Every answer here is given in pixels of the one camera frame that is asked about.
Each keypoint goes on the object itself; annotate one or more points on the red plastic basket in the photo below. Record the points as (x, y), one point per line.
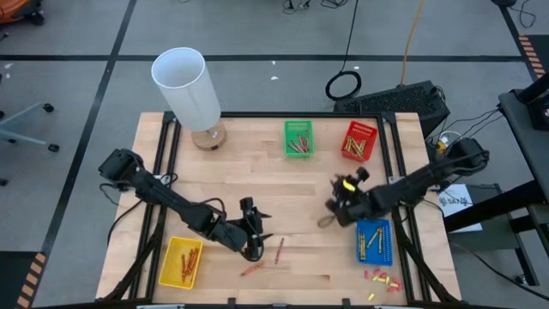
(364, 129)

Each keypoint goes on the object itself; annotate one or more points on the grey office chair base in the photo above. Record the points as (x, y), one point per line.
(21, 129)

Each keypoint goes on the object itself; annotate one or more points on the yellow crayon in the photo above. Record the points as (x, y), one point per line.
(373, 238)
(381, 241)
(360, 247)
(364, 247)

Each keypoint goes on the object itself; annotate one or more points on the black table frame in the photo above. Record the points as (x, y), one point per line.
(274, 114)

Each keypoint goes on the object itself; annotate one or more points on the yellow plastic basket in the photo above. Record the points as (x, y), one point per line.
(169, 266)

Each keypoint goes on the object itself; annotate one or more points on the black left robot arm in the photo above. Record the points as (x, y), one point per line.
(171, 201)

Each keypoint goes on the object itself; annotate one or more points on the black side table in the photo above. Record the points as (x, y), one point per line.
(527, 150)

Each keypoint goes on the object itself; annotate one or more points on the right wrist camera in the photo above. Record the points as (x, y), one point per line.
(363, 174)

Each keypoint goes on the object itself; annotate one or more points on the blue plastic basket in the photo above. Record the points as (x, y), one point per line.
(386, 253)

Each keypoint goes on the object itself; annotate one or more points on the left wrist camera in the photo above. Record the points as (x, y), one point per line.
(246, 204)

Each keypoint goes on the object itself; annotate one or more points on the orange object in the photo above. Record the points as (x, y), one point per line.
(17, 8)

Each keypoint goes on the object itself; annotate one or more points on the white printed paper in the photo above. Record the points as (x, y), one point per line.
(454, 201)

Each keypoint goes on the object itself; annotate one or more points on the yellow plug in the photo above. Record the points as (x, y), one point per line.
(441, 146)

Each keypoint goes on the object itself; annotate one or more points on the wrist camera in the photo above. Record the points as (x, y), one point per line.
(363, 174)
(246, 204)

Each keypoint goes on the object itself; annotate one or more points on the green plastic basket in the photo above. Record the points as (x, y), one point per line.
(291, 129)

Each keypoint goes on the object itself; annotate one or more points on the orange crayon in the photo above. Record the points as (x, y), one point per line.
(192, 259)
(188, 263)
(183, 268)
(196, 255)
(252, 269)

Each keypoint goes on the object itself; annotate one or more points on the white lamp with wooden base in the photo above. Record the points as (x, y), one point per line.
(184, 86)

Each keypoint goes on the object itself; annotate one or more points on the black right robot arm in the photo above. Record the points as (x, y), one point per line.
(412, 182)

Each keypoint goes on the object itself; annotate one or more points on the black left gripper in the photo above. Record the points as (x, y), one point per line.
(251, 229)

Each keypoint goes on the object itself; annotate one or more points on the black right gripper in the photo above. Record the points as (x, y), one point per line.
(356, 204)

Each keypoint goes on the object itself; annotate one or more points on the black computer tower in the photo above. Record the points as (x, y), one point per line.
(394, 101)

